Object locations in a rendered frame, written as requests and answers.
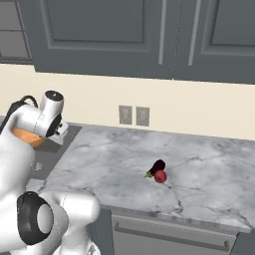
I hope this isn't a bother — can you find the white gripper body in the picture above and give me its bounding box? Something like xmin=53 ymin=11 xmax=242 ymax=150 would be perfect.
xmin=49 ymin=121 xmax=70 ymax=146

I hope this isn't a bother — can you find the orange bowl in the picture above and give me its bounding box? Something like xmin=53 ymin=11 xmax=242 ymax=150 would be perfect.
xmin=12 ymin=127 xmax=48 ymax=148

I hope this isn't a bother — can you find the dark purple eggplant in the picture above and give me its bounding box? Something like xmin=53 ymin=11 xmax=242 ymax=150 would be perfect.
xmin=144 ymin=158 xmax=166 ymax=178

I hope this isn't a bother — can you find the red apple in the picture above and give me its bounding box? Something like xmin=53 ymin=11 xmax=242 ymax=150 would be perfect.
xmin=153 ymin=170 xmax=168 ymax=184

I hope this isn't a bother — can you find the grey wide cupboard door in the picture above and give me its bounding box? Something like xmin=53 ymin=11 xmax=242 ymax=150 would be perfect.
xmin=17 ymin=0 xmax=177 ymax=81

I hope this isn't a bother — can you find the dark grey base cabinet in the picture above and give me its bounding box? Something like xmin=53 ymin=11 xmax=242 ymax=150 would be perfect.
xmin=87 ymin=208 xmax=116 ymax=255

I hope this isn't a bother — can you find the grey framed window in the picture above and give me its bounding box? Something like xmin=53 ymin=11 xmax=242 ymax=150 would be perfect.
xmin=0 ymin=0 xmax=35 ymax=65

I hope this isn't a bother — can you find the grey dishwasher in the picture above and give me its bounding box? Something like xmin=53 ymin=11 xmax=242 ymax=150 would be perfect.
xmin=111 ymin=213 xmax=241 ymax=255

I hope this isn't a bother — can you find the grey narrow cupboard door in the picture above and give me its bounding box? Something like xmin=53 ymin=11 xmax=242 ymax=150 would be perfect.
xmin=173 ymin=0 xmax=255 ymax=86

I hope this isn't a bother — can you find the grey wall outlet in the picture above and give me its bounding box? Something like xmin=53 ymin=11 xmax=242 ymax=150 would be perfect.
xmin=119 ymin=105 xmax=133 ymax=126
xmin=135 ymin=106 xmax=150 ymax=128

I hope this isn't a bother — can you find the pale grey cupboard handle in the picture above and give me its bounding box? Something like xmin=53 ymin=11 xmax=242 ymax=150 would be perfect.
xmin=187 ymin=0 xmax=202 ymax=67
xmin=157 ymin=0 xmax=167 ymax=66

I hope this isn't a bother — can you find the grey dishwasher handle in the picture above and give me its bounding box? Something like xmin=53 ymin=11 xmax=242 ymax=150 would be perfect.
xmin=114 ymin=220 xmax=232 ymax=252

